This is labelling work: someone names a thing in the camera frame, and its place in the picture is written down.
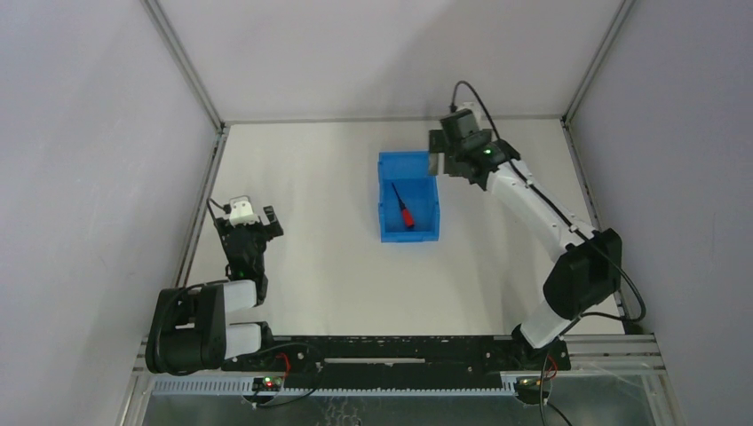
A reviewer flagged red black screwdriver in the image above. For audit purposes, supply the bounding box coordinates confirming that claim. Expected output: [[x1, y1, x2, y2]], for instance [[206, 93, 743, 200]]
[[391, 183, 416, 230]]

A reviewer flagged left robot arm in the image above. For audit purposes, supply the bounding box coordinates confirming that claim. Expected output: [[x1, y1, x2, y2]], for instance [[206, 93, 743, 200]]
[[145, 201, 284, 376]]

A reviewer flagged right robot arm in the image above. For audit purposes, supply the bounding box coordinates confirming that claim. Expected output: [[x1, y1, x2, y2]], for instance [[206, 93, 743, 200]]
[[429, 108, 622, 353]]

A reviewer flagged blue plastic bin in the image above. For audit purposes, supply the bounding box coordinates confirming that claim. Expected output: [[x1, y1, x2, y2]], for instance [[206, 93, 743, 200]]
[[377, 151, 440, 243]]

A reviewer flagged left controller board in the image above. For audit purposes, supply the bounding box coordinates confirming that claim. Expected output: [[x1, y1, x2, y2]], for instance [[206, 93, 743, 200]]
[[251, 376, 284, 394]]

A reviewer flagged controller board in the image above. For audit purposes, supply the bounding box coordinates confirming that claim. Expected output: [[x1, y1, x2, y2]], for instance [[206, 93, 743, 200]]
[[513, 377, 550, 406], [251, 376, 284, 394]]

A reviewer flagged right controller board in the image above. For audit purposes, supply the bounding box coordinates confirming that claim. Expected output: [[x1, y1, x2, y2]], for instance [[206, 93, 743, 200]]
[[513, 377, 550, 406]]

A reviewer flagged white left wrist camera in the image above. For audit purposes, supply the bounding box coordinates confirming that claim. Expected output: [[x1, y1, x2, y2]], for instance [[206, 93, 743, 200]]
[[228, 195, 260, 226]]

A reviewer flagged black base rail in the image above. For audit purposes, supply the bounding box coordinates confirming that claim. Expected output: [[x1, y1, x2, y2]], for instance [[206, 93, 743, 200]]
[[221, 335, 572, 389]]

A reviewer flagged grey toothed cable duct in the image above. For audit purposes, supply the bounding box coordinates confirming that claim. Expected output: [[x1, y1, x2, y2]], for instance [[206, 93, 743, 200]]
[[152, 376, 517, 397]]

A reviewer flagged aluminium frame profile left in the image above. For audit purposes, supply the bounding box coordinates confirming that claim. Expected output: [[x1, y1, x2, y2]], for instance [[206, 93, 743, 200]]
[[141, 0, 227, 288]]

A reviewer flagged aluminium frame profile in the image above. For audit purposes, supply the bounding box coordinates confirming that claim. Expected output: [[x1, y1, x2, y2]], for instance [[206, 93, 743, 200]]
[[559, 0, 646, 335], [141, 0, 227, 288]]

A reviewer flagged aluminium frame profile right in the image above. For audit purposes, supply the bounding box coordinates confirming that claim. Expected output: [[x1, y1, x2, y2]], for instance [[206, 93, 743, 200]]
[[559, 0, 646, 335]]

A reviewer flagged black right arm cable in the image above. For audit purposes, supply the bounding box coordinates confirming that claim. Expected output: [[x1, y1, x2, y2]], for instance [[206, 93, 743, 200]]
[[449, 80, 647, 426]]

